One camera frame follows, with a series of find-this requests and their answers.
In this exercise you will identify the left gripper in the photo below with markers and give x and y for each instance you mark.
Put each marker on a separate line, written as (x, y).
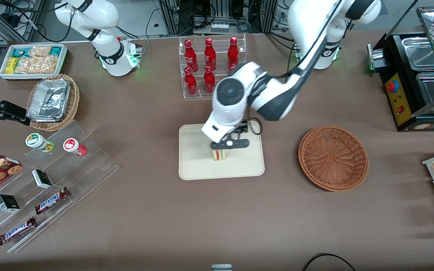
(242, 128)

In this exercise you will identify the triangular sandwich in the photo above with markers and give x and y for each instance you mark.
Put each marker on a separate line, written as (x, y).
(220, 155)

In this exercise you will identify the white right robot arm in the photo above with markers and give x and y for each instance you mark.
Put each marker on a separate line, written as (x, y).
(104, 15)

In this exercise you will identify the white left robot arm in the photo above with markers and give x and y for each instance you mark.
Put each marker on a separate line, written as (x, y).
(307, 22)

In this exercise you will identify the cream plastic tray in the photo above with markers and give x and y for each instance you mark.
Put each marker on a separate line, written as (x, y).
(194, 162)

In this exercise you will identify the light tan wicker basket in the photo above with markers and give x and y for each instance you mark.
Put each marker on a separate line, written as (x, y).
(74, 101)

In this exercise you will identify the brown round wicker basket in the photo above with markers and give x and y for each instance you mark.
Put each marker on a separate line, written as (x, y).
(333, 158)

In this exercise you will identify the green lidded sunflower cup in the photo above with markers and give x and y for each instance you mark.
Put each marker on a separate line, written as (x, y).
(36, 141)

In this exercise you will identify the silver foil packet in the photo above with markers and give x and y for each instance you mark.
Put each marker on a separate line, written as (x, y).
(49, 99)

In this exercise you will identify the white rectangular snack bin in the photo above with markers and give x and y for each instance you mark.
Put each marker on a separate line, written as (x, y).
(3, 71)

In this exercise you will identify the yellow snack packet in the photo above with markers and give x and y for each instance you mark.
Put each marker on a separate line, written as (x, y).
(11, 65)

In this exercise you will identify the clear bag of crackers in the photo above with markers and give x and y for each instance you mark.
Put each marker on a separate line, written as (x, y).
(48, 64)
(26, 66)
(40, 51)

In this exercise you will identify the clear acrylic bottle rack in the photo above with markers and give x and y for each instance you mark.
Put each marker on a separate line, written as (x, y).
(201, 96)

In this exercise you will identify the red cola bottle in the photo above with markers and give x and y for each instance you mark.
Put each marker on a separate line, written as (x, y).
(233, 52)
(190, 56)
(210, 54)
(208, 79)
(190, 82)

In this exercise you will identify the teal snack packet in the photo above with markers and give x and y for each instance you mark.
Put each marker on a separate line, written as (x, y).
(56, 51)
(22, 51)

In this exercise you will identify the red lidded strawberry cup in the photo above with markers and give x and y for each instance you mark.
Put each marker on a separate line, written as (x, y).
(72, 145)

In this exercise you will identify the small black box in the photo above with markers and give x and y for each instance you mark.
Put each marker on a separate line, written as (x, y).
(8, 203)
(42, 178)

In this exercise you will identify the clear acrylic stepped stand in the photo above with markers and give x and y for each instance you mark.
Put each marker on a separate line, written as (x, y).
(89, 169)

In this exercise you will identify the Snickers chocolate bar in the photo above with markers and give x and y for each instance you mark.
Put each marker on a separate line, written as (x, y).
(16, 230)
(52, 200)

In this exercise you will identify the white power strip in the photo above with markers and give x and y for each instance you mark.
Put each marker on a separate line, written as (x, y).
(219, 28)

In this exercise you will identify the small grey object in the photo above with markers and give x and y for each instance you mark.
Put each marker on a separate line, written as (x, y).
(221, 267)

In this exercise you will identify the black food warmer machine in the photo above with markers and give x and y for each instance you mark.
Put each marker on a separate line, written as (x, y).
(399, 101)

